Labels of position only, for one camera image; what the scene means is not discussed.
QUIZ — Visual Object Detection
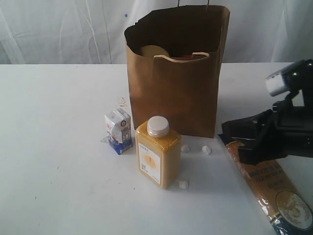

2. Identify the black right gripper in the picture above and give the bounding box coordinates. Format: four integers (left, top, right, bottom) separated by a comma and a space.
221, 98, 313, 165

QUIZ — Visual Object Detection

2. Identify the white paper ball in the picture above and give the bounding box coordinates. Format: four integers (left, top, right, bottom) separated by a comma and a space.
181, 144, 190, 153
179, 180, 189, 189
201, 145, 212, 155

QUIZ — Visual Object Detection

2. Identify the yellow millet bottle white cap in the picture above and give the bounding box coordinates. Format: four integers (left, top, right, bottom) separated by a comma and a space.
135, 116, 182, 189

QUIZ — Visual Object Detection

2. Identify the brown paper bag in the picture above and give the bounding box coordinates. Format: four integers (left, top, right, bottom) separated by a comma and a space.
124, 5, 230, 138

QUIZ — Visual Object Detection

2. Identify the clear jar with gold lid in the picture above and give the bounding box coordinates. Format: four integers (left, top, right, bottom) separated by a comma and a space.
140, 45, 169, 58

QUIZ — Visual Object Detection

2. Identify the spaghetti packet with Italian flag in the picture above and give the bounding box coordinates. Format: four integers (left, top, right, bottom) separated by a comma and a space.
219, 134, 313, 235

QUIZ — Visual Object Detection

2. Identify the small white milk carton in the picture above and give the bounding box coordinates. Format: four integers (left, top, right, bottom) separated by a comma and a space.
105, 108, 133, 155

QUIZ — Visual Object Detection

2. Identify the white curtain backdrop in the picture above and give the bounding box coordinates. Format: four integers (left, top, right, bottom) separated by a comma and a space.
0, 0, 313, 64

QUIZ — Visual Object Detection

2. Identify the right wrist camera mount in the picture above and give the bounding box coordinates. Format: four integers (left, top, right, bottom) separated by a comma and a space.
265, 59, 313, 109

